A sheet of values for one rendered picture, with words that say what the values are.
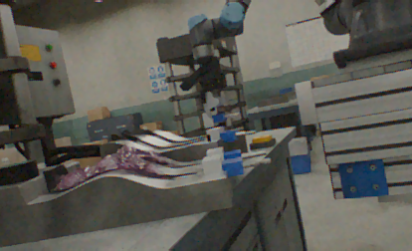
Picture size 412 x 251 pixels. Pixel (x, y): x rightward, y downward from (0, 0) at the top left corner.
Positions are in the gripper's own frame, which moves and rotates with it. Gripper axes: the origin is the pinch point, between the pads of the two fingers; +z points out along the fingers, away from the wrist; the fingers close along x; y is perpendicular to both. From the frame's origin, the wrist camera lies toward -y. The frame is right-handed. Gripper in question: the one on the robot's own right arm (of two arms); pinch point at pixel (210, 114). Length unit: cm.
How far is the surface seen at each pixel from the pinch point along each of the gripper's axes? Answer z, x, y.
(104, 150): 3.7, -36.0, -21.3
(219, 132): 4.6, -31.3, 13.7
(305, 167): 89, 287, -14
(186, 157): 9.3, -36.0, 4.8
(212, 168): 9, -59, 21
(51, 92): -23, 0, -73
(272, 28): -127, 616, -76
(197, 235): 17, -70, 21
